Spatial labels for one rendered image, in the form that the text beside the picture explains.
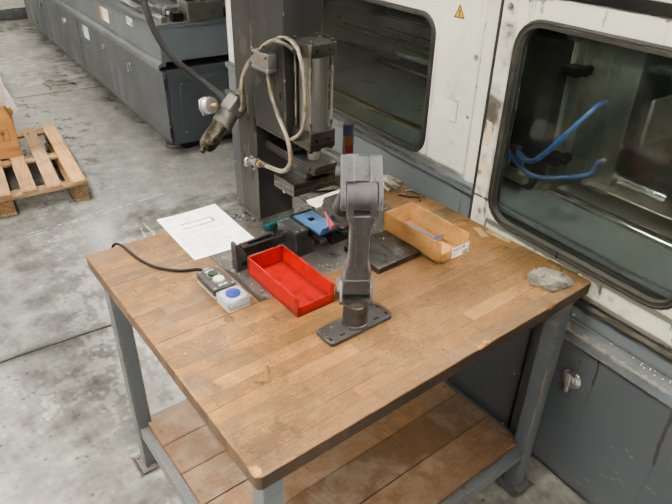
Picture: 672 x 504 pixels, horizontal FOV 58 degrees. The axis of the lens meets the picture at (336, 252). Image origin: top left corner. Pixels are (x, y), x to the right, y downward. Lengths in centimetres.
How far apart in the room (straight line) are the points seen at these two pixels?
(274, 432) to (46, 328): 209
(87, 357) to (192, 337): 149
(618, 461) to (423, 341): 89
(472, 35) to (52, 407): 215
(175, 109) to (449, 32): 306
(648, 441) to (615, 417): 11
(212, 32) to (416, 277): 344
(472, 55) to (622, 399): 116
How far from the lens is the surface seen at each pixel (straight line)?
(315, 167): 169
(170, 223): 204
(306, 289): 166
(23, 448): 269
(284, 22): 165
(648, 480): 215
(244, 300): 160
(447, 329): 157
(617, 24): 171
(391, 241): 186
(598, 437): 218
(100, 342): 306
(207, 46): 485
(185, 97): 486
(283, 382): 139
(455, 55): 215
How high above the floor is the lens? 186
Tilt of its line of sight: 32 degrees down
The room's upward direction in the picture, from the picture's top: 1 degrees clockwise
